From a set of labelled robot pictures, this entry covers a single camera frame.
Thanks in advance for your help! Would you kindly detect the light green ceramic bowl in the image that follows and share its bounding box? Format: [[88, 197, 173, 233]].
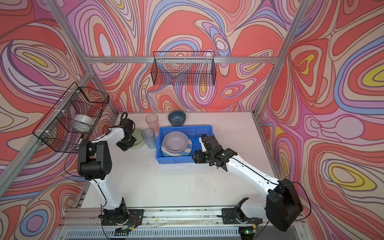
[[131, 128, 145, 149]]

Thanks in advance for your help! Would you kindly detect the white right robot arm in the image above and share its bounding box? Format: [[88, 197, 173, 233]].
[[192, 134, 304, 232]]

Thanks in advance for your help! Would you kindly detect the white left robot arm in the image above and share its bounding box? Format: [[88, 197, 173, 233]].
[[78, 118, 137, 226]]

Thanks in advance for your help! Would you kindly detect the blue plastic bin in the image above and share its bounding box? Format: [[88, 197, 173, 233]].
[[155, 125, 215, 165]]

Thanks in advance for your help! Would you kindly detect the blue ribbed plastic cup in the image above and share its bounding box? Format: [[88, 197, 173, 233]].
[[141, 128, 157, 149]]

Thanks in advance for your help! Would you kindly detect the pink plastic cup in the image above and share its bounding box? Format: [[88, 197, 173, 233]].
[[146, 114, 160, 134]]

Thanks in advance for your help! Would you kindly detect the dark blue ceramic bowl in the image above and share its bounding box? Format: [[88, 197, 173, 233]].
[[168, 111, 187, 127]]

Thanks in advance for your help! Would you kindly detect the white tape roll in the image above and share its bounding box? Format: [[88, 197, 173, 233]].
[[70, 114, 95, 134]]

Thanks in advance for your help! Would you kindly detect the black wire basket left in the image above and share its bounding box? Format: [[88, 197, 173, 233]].
[[33, 83, 109, 153]]

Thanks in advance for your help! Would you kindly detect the black wire basket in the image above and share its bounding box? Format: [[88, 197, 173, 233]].
[[33, 83, 109, 153], [151, 51, 217, 86]]

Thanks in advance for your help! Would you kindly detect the black wire basket back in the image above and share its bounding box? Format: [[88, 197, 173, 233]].
[[151, 51, 217, 86]]

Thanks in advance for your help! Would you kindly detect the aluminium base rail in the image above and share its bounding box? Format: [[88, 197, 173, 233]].
[[55, 206, 311, 240]]

